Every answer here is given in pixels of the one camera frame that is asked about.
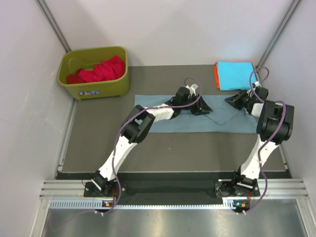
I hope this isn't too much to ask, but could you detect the red t-shirt in bin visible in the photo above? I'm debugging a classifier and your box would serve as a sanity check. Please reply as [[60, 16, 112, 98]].
[[66, 55, 126, 84]]

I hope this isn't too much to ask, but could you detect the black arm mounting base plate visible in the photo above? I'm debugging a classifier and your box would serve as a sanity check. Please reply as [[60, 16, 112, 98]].
[[83, 174, 260, 198]]

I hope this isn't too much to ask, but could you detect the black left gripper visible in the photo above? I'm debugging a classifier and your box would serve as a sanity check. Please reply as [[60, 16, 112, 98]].
[[180, 92, 212, 115]]

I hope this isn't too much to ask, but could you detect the grey-blue t-shirt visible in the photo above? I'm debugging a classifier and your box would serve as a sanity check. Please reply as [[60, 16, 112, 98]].
[[134, 95, 259, 134]]

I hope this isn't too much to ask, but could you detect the aluminium corner post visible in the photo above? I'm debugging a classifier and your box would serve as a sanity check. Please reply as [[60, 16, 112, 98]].
[[35, 0, 71, 53], [256, 0, 302, 67]]

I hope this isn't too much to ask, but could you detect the folded orange t-shirt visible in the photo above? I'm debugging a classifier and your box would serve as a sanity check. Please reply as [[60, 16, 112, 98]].
[[213, 63, 220, 89]]

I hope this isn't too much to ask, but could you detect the slotted grey cable duct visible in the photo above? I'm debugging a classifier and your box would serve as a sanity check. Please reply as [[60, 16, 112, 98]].
[[49, 199, 249, 210]]

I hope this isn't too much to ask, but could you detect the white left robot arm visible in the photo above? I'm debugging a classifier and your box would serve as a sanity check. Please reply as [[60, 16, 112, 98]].
[[91, 84, 212, 196]]

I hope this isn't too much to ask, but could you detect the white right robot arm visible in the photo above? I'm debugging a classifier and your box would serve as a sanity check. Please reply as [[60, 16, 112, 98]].
[[225, 86, 294, 196]]

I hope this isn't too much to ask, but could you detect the aluminium left corner post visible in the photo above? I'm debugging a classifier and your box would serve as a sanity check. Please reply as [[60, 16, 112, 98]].
[[35, 0, 71, 53]]

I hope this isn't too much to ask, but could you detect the olive green plastic bin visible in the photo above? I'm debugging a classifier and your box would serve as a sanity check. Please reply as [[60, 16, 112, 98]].
[[58, 46, 129, 100]]

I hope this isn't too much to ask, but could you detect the aluminium right corner post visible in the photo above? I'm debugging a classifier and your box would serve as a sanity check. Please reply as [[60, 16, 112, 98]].
[[256, 0, 302, 67]]

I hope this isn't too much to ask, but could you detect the aluminium front frame rail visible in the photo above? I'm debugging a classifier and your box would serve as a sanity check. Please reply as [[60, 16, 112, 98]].
[[40, 179, 309, 199]]

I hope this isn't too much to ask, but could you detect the folded cyan t-shirt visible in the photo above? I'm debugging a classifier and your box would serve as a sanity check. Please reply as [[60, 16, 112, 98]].
[[216, 61, 254, 91]]

